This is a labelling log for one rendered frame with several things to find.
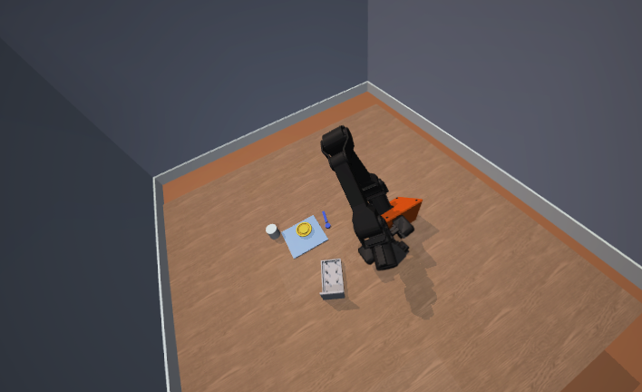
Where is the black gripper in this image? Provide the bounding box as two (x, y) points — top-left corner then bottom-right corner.
(358, 215), (414, 265)

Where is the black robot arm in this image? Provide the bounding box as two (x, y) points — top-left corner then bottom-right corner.
(320, 125), (409, 270)

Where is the yellow plate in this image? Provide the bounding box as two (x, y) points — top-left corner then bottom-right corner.
(296, 222), (312, 237)

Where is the light blue mat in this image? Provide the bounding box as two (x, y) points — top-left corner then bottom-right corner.
(281, 215), (328, 259)

